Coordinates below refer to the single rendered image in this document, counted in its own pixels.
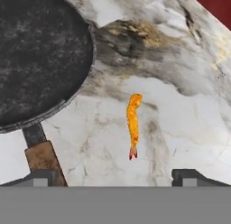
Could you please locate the dark grey pan wooden handle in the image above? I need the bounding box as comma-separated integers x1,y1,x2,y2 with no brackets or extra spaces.
0,0,97,187

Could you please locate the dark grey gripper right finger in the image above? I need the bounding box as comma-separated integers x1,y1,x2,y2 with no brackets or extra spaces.
171,168,231,188

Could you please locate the orange raw shrimp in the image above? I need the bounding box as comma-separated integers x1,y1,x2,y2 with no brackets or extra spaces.
125,93,143,161

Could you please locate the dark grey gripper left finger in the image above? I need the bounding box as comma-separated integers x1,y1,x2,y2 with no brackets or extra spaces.
0,169,58,188

